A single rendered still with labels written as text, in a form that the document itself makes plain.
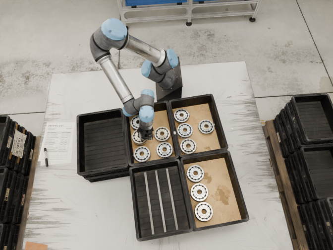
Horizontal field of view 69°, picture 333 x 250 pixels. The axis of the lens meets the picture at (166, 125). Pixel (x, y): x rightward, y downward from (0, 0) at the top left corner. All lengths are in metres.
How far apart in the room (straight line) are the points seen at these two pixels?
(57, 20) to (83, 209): 2.74
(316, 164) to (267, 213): 0.77
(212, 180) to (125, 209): 0.57
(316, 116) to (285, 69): 1.01
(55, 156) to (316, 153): 2.02
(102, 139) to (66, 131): 0.36
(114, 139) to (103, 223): 0.52
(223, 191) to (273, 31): 2.48
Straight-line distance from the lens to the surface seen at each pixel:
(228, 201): 1.51
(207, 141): 1.59
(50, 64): 3.32
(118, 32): 1.31
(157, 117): 1.64
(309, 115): 2.32
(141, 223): 1.48
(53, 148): 1.89
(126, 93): 1.37
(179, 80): 1.69
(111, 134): 1.64
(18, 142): 2.41
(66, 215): 1.73
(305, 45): 3.53
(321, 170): 2.30
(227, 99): 1.91
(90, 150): 1.64
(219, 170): 1.54
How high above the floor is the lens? 2.29
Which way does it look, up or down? 65 degrees down
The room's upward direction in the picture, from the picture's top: 3 degrees counter-clockwise
